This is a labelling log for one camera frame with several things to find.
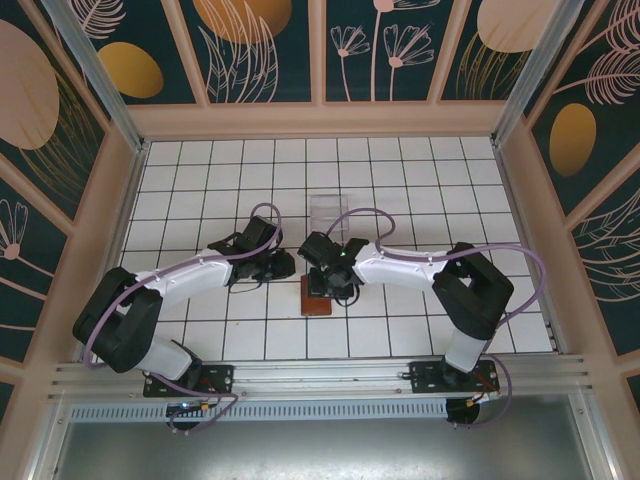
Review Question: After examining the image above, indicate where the brown leather card holder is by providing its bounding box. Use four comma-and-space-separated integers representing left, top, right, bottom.
300, 277, 336, 318

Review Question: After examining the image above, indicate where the clear plastic tray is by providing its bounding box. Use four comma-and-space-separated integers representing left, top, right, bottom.
308, 194, 351, 232

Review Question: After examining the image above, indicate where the grey metal panel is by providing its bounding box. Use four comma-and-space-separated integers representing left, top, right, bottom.
29, 394, 614, 480

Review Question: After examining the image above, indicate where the black electronics module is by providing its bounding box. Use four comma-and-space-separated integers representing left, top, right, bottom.
446, 397, 482, 427
166, 399, 211, 432

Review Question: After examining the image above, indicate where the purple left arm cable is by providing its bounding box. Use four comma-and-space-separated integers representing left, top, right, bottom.
81, 202, 285, 434

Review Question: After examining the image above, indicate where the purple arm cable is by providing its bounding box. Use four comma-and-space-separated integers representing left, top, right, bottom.
81, 202, 285, 434
325, 206, 546, 430

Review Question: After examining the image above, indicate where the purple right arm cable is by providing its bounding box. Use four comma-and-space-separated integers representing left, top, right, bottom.
325, 206, 546, 430

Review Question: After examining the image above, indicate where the aluminium mounting rail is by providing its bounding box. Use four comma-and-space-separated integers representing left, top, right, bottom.
47, 353, 594, 404

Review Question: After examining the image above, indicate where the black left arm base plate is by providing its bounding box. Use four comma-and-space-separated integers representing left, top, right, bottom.
142, 364, 236, 399

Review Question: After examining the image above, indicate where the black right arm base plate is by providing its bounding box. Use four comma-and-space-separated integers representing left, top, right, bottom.
408, 359, 501, 395

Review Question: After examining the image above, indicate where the slotted grey cable duct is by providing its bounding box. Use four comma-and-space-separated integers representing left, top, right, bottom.
69, 398, 450, 422

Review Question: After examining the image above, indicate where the aluminium side rail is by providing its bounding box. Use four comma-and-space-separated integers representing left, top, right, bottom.
77, 141, 152, 364
492, 141, 569, 354

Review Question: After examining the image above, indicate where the aluminium corner post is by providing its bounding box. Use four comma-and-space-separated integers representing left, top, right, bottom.
42, 0, 152, 154
491, 0, 577, 147

